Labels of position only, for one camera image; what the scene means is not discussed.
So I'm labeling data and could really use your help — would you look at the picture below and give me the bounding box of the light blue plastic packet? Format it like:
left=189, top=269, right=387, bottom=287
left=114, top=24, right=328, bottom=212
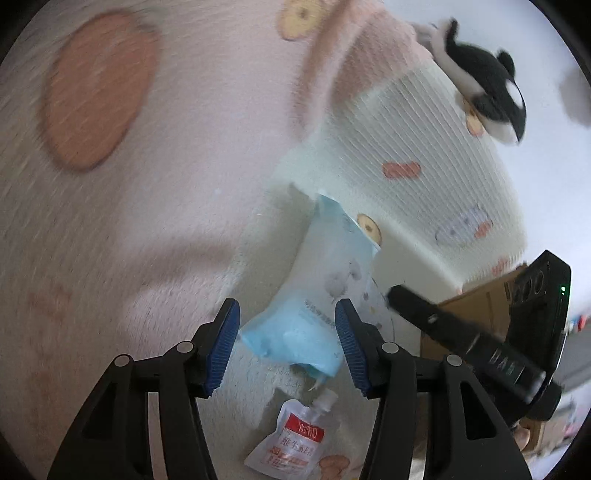
left=239, top=194, right=394, bottom=380

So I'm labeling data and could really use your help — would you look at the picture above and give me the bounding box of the brown cardboard box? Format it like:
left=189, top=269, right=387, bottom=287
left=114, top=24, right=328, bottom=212
left=418, top=265, right=560, bottom=459

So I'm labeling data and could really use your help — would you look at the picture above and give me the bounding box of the white knitted cartoon blanket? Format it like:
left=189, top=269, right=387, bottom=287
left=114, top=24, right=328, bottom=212
left=271, top=61, right=528, bottom=296

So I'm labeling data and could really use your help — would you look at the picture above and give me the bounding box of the pink fleece spotted blanket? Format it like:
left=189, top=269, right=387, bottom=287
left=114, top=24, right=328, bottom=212
left=0, top=0, right=435, bottom=480

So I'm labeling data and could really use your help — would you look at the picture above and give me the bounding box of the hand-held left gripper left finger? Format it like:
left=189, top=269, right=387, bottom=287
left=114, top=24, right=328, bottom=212
left=46, top=298, right=242, bottom=480

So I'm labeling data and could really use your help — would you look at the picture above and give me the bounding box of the black and white orca plush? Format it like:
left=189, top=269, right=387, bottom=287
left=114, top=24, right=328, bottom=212
left=416, top=17, right=528, bottom=145

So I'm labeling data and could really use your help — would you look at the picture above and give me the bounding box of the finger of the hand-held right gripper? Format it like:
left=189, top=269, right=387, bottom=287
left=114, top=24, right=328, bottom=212
left=387, top=284, right=547, bottom=398

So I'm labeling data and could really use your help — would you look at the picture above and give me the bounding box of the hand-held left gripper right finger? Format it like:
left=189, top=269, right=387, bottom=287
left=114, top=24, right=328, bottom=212
left=334, top=298, right=533, bottom=480

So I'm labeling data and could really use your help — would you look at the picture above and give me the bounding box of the white pouch with red label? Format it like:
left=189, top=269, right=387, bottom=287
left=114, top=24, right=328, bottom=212
left=243, top=388, right=341, bottom=479

